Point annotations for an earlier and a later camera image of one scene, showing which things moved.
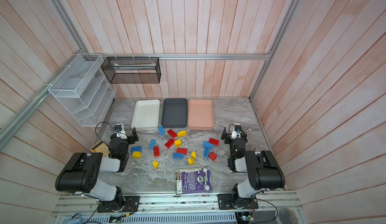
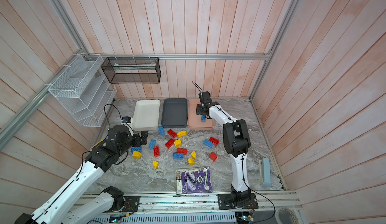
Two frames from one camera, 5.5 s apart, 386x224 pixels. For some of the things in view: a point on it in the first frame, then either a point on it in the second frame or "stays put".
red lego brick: [169, 143] stays put
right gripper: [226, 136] → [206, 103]
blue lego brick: [136, 148] stays put
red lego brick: [156, 151] stays put
